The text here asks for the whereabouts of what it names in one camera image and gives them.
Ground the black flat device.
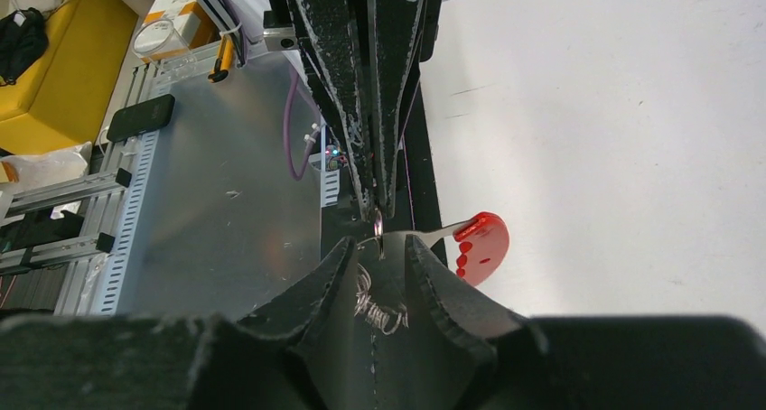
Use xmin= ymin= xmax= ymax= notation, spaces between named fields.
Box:
xmin=107 ymin=94 xmax=175 ymax=143

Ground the orange white cardboard box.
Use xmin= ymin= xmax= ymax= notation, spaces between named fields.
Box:
xmin=142 ymin=0 xmax=218 ymax=49

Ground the aluminium extrusion rail frame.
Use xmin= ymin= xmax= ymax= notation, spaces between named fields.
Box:
xmin=1 ymin=46 xmax=241 ymax=316

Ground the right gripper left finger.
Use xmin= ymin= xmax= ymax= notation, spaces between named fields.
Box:
xmin=237 ymin=237 xmax=358 ymax=409

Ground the red handled metal keyring holder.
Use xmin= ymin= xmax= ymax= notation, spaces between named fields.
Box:
xmin=352 ymin=210 xmax=511 ymax=337

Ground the yellow sofa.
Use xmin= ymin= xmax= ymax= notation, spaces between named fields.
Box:
xmin=1 ymin=0 xmax=137 ymax=154

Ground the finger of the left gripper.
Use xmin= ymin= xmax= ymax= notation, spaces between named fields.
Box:
xmin=368 ymin=0 xmax=424 ymax=218
xmin=287 ymin=0 xmax=374 ymax=221

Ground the black bag on sofa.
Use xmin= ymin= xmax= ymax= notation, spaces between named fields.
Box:
xmin=1 ymin=8 xmax=49 ymax=87

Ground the clear plastic cup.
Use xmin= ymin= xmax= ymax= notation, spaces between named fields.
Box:
xmin=132 ymin=18 xmax=196 ymax=80

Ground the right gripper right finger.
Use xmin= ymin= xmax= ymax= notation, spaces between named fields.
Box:
xmin=404 ymin=236 xmax=526 ymax=409

